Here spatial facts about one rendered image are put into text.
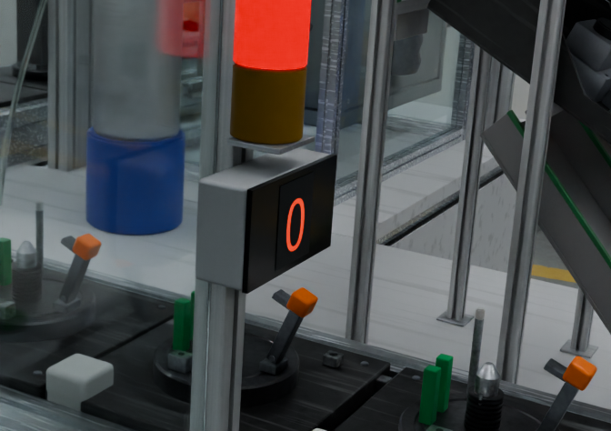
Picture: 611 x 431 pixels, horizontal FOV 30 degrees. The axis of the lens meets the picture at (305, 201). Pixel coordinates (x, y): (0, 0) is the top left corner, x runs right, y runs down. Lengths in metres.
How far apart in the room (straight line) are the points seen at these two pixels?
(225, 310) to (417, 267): 0.95
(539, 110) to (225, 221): 0.45
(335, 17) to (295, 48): 1.17
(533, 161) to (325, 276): 0.63
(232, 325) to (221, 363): 0.03
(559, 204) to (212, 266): 0.48
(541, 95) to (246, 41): 0.42
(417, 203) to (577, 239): 0.97
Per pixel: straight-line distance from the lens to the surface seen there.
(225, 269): 0.75
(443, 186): 2.20
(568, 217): 1.14
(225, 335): 0.82
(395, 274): 1.71
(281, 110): 0.75
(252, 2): 0.74
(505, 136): 1.16
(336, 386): 1.09
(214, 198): 0.74
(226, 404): 0.85
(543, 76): 1.10
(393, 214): 1.99
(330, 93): 1.94
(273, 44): 0.74
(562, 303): 1.67
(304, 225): 0.80
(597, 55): 1.15
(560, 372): 0.95
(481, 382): 0.97
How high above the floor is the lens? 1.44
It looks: 17 degrees down
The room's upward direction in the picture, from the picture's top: 4 degrees clockwise
